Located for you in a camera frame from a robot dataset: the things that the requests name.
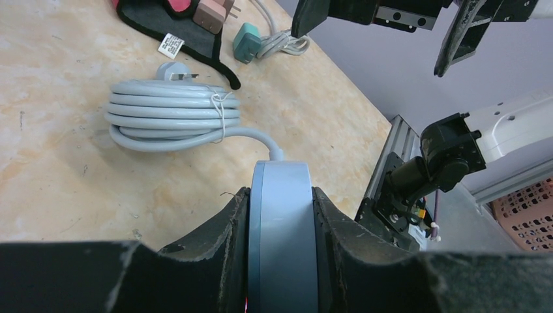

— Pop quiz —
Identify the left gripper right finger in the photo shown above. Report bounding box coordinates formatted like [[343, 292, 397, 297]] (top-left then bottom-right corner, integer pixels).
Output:
[[312, 187, 552, 312]]

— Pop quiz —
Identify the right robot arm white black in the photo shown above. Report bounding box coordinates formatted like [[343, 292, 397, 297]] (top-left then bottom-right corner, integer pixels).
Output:
[[291, 1, 552, 251]]

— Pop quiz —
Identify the teal plug adapter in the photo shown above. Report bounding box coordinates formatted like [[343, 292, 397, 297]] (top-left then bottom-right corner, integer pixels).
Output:
[[233, 22, 262, 64]]

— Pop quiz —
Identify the blue round power socket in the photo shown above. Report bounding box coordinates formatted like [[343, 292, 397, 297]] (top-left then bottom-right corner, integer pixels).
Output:
[[247, 161, 319, 312]]

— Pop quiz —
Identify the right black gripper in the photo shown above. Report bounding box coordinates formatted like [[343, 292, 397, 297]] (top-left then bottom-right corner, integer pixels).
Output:
[[291, 0, 538, 77]]

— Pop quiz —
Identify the pink plug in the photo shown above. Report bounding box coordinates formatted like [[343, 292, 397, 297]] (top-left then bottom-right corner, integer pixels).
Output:
[[192, 0, 241, 35]]

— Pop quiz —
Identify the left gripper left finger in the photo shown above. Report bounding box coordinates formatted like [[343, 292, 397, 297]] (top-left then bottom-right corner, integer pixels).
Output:
[[1, 187, 250, 312]]

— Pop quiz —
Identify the red and grey cloth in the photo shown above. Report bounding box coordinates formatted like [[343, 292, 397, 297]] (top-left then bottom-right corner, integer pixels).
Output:
[[112, 0, 241, 90]]

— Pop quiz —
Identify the orange perforated basket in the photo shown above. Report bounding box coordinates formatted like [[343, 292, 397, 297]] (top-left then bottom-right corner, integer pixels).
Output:
[[490, 177, 552, 253]]

